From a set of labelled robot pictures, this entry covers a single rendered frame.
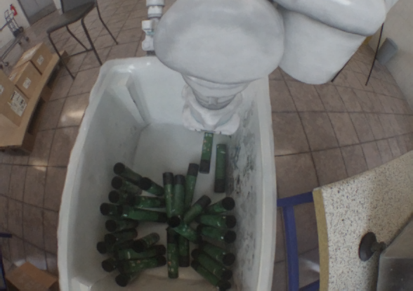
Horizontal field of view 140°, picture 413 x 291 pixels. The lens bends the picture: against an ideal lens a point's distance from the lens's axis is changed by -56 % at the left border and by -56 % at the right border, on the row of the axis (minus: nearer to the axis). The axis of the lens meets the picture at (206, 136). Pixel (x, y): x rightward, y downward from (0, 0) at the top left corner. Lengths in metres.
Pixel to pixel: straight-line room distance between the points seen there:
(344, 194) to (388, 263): 0.15
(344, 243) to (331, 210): 0.07
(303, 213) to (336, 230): 0.87
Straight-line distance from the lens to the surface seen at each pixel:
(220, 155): 0.51
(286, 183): 1.11
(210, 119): 0.21
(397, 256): 0.33
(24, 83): 2.01
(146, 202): 0.42
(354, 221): 0.34
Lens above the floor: 0.96
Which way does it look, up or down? 65 degrees down
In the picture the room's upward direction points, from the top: 6 degrees clockwise
